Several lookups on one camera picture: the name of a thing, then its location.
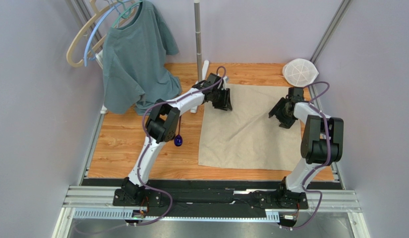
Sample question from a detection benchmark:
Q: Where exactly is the aluminium frame rail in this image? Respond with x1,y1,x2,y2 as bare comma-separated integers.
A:
53,186,370,238

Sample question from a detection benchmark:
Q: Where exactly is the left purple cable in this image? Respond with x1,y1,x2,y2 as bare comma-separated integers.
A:
125,66,228,227

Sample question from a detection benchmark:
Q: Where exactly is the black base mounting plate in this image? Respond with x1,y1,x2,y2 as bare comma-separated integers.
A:
112,179,344,219

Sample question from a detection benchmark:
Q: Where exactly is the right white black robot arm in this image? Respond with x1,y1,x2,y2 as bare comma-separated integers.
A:
269,87,345,197

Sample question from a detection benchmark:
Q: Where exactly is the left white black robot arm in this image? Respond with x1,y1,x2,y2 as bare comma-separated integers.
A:
114,73,232,205

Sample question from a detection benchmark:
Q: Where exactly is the white plastic mesh basket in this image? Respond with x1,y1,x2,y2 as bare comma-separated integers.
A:
282,58,319,87

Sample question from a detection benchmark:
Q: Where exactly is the teal green t-shirt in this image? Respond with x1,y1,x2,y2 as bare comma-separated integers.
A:
103,1,182,115

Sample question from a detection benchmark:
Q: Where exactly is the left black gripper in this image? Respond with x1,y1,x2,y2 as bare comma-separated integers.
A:
211,87,233,111

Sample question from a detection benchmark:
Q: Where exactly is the blue purple spoon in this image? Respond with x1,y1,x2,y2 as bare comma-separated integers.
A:
174,116,183,147

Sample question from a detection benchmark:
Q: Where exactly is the beige wooden hanger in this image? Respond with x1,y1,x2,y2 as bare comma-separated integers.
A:
66,0,139,68

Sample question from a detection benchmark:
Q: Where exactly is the beige cloth napkin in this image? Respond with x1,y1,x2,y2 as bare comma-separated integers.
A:
198,84,301,171

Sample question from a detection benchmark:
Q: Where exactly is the green plastic hanger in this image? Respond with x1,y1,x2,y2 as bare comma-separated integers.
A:
111,0,143,28

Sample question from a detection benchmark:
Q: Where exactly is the white rack base foot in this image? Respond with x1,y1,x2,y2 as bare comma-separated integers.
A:
190,60,229,114

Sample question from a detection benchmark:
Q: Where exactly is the blue plastic hanger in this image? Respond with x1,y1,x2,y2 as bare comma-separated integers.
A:
83,0,136,67

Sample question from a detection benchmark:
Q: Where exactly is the metal garment rack pole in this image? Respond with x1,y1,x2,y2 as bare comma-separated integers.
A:
193,0,203,82

